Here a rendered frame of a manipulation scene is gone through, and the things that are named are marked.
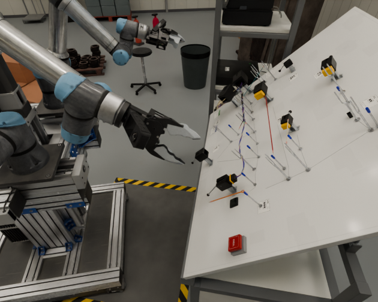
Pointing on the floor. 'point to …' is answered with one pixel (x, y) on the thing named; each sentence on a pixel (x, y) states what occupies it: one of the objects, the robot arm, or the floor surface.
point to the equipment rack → (278, 24)
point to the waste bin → (195, 65)
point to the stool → (143, 68)
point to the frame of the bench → (200, 284)
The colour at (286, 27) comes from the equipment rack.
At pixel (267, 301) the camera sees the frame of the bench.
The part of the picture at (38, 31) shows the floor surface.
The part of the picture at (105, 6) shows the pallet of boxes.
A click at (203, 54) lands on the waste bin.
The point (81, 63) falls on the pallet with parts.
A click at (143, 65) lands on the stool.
